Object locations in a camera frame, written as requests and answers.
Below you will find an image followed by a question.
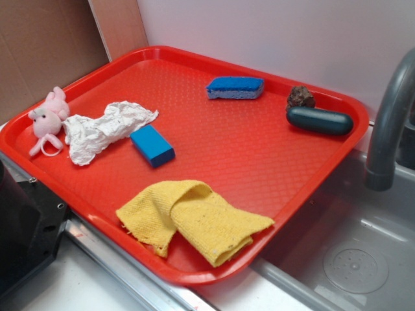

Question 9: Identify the grey sink basin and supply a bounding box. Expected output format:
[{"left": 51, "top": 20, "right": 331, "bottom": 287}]
[{"left": 252, "top": 151, "right": 414, "bottom": 310}]

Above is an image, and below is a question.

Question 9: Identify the dark teal oval case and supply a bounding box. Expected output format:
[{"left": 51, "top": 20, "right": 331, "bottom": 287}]
[{"left": 286, "top": 107, "right": 354, "bottom": 135}]

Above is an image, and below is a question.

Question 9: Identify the pink plush toy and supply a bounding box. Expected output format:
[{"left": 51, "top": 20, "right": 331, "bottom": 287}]
[{"left": 28, "top": 86, "right": 70, "bottom": 157}]

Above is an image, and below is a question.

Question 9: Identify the blue rectangular block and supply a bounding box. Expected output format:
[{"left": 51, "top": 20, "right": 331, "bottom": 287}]
[{"left": 130, "top": 125, "right": 176, "bottom": 168}]

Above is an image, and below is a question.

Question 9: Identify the blue kitchen sponge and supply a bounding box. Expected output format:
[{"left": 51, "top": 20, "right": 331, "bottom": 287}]
[{"left": 206, "top": 76, "right": 265, "bottom": 99}]

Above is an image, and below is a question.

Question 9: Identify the red plastic tray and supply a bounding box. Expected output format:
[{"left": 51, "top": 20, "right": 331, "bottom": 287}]
[{"left": 1, "top": 47, "right": 369, "bottom": 286}]

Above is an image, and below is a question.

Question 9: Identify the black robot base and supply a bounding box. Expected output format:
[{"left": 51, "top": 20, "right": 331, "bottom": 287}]
[{"left": 1, "top": 163, "right": 68, "bottom": 298}]

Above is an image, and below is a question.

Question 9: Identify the crumpled white paper towel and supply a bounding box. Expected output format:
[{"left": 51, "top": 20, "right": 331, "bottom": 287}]
[{"left": 63, "top": 101, "right": 159, "bottom": 166}]

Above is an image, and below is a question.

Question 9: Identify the brown rock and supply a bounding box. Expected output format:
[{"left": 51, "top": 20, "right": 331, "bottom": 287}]
[{"left": 285, "top": 86, "right": 316, "bottom": 111}]

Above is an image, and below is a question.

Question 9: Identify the yellow cloth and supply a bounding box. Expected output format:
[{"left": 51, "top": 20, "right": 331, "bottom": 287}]
[{"left": 115, "top": 180, "right": 274, "bottom": 268}]

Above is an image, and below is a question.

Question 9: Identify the grey faucet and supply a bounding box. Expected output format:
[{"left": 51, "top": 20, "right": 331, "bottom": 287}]
[{"left": 364, "top": 49, "right": 414, "bottom": 191}]

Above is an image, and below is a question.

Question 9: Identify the brown cardboard panel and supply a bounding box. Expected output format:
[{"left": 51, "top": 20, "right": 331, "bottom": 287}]
[{"left": 1, "top": 1, "right": 108, "bottom": 123}]

